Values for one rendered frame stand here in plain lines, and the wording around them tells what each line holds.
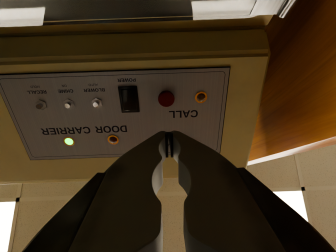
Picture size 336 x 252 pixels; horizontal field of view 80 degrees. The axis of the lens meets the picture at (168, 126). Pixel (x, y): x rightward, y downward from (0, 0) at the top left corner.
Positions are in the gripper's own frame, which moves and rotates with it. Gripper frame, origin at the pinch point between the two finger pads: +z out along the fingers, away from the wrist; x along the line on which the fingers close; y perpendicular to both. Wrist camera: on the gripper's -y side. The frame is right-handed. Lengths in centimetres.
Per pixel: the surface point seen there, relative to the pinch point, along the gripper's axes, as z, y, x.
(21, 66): 6.0, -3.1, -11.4
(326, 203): 76, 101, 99
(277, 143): 9.9, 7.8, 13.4
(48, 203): 80, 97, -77
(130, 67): 6.0, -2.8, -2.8
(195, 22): 7.3, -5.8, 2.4
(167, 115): 5.9, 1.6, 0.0
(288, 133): 8.5, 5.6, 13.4
